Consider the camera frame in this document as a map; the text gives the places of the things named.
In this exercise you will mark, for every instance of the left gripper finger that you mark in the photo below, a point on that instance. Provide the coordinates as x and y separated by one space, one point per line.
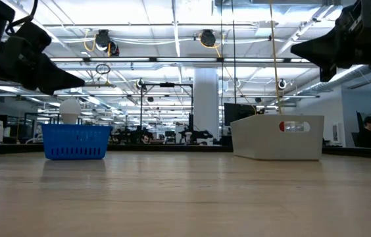
57 75
55 89

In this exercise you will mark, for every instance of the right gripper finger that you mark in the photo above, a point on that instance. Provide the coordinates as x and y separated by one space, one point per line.
325 64
320 49

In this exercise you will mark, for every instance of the white plastic storage bin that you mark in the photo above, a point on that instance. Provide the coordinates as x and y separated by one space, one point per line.
258 141

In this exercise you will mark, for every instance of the white bulb table lamp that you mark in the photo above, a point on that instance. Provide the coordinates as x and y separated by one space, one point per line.
69 108

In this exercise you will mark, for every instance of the blue plastic slotted basket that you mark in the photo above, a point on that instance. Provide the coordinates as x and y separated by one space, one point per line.
73 141

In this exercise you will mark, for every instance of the black monitor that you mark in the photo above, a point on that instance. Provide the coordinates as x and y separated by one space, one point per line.
238 113

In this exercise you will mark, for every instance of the distant black rig frame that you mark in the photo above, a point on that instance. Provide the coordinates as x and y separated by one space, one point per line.
166 84

